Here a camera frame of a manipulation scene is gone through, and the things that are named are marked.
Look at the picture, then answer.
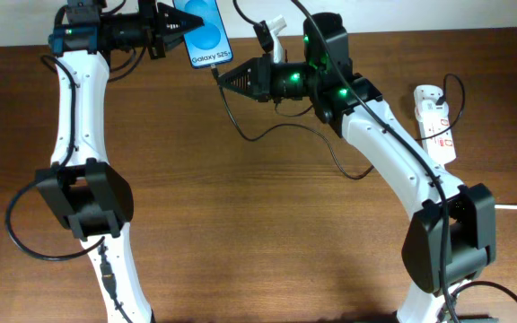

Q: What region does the white USB wall charger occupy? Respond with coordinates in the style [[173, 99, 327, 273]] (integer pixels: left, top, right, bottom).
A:
[[414, 84, 449, 122]]

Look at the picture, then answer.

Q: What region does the blue Samsung Galaxy smartphone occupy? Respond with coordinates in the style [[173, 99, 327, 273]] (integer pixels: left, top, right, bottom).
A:
[[172, 0, 233, 69]]

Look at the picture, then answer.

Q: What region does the white power strip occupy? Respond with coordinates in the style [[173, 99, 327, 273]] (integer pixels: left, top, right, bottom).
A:
[[413, 85, 458, 165]]

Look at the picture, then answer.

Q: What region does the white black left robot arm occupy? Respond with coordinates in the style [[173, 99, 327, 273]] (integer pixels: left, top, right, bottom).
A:
[[36, 1, 204, 322]]

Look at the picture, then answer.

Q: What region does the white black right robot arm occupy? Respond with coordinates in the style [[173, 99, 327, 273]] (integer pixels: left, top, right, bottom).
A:
[[215, 13, 496, 322]]

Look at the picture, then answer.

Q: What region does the black USB charging cable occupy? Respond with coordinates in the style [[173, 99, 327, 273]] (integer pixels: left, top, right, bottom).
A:
[[210, 64, 466, 181]]

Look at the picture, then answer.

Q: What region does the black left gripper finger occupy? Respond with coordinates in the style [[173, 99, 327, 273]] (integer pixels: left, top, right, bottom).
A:
[[162, 31, 184, 53], [156, 3, 205, 37]]

